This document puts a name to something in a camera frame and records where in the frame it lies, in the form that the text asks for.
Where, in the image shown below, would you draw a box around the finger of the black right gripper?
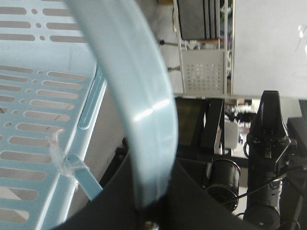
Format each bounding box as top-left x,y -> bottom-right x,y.
249,90 -> 287,137

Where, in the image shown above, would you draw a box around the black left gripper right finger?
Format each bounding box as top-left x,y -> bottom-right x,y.
143,160 -> 258,230

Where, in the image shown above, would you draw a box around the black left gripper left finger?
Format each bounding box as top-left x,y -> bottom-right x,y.
54,156 -> 139,230

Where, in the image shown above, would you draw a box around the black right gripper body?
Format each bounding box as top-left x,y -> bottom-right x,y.
246,129 -> 297,179

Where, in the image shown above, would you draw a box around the light blue plastic basket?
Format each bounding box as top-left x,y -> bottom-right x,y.
0,0 -> 178,230

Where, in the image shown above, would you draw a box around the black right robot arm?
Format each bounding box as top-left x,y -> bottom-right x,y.
206,91 -> 296,230

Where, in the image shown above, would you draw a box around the black wooden produce stand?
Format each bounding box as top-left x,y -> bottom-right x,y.
176,98 -> 307,230

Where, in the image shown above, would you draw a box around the white whiteboard stand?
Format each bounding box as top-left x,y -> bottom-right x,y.
158,0 -> 307,99

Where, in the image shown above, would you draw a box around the black cable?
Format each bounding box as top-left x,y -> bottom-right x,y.
223,165 -> 307,207

